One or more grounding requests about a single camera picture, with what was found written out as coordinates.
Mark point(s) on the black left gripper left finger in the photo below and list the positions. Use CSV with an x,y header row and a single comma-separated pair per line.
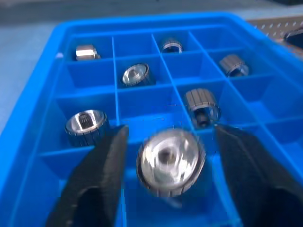
x,y
99,175

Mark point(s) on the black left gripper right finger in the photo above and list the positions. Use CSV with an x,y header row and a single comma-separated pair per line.
x,y
255,175

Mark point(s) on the metal roller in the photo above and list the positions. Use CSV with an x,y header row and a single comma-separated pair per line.
x,y
86,52
294,36
137,75
172,45
87,128
171,163
234,65
202,106

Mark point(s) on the blue compartment tray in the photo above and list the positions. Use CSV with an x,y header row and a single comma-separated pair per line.
x,y
142,99

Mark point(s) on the perforated steel tray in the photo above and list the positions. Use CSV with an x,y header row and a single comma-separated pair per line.
x,y
275,27

